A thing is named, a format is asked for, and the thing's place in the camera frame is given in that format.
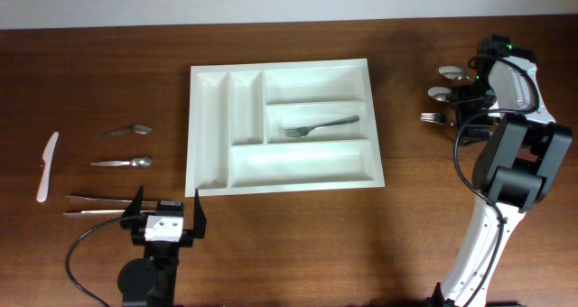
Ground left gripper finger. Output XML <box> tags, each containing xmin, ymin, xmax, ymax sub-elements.
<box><xmin>122</xmin><ymin>185</ymin><xmax>144</xmax><ymax>218</ymax></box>
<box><xmin>192</xmin><ymin>189</ymin><xmax>207</xmax><ymax>239</ymax></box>

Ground large metal spoon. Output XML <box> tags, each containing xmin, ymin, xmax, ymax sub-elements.
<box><xmin>427</xmin><ymin>87</ymin><xmax>452</xmax><ymax>102</ymax></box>
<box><xmin>438</xmin><ymin>66</ymin><xmax>471</xmax><ymax>80</ymax></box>

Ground metal fork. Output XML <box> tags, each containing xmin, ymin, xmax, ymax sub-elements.
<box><xmin>283</xmin><ymin>115</ymin><xmax>360</xmax><ymax>138</ymax></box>
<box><xmin>419</xmin><ymin>113</ymin><xmax>455</xmax><ymax>126</ymax></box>

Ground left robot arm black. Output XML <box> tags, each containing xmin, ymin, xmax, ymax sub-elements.
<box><xmin>117</xmin><ymin>188</ymin><xmax>207</xmax><ymax>307</ymax></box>

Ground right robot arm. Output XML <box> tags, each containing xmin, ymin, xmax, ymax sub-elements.
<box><xmin>424</xmin><ymin>35</ymin><xmax>573</xmax><ymax>307</ymax></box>

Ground metal tweezers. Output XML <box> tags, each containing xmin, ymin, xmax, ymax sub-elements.
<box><xmin>63</xmin><ymin>195</ymin><xmax>158</xmax><ymax>215</ymax></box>

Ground small metal teaspoon lower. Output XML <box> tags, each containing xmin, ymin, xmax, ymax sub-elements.
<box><xmin>90</xmin><ymin>156</ymin><xmax>152</xmax><ymax>168</ymax></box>

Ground small metal teaspoon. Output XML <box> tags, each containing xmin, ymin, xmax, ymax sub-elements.
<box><xmin>90</xmin><ymin>156</ymin><xmax>152</xmax><ymax>168</ymax></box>
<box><xmin>98</xmin><ymin>124</ymin><xmax>153</xmax><ymax>139</ymax></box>

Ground small metal teaspoon upper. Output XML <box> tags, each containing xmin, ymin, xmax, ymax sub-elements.
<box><xmin>98</xmin><ymin>124</ymin><xmax>153</xmax><ymax>139</ymax></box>

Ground white plastic knife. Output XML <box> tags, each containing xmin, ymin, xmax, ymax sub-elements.
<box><xmin>36</xmin><ymin>132</ymin><xmax>60</xmax><ymax>203</ymax></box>

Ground white plastic cutlery tray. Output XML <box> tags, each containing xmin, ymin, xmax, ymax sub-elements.
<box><xmin>185</xmin><ymin>59</ymin><xmax>385</xmax><ymax>197</ymax></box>

